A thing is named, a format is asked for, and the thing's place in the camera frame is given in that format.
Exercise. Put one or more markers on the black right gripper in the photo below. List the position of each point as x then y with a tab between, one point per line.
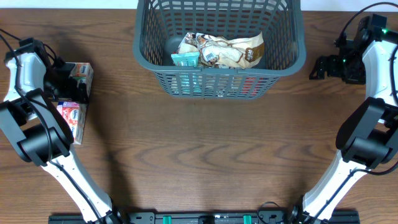
333	71

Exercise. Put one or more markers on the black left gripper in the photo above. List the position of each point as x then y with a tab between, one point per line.
69	94

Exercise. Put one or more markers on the Kleenex tissue multipack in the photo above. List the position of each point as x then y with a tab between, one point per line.
74	112

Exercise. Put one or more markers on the red spaghetti package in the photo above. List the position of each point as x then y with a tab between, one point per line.
252	86

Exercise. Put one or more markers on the teal wet wipes pack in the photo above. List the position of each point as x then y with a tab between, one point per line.
187	60

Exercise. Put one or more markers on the beige snack bag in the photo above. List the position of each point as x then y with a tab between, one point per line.
208	56

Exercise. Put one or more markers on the white brown snack bag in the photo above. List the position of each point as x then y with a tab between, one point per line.
188	44

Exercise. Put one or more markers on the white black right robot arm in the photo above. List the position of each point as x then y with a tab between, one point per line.
368	137

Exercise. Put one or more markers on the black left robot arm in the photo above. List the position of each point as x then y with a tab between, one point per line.
39	82

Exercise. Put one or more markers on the grey plastic basket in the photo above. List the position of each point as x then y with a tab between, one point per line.
161	26

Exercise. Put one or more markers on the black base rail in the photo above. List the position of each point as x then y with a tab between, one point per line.
265	216

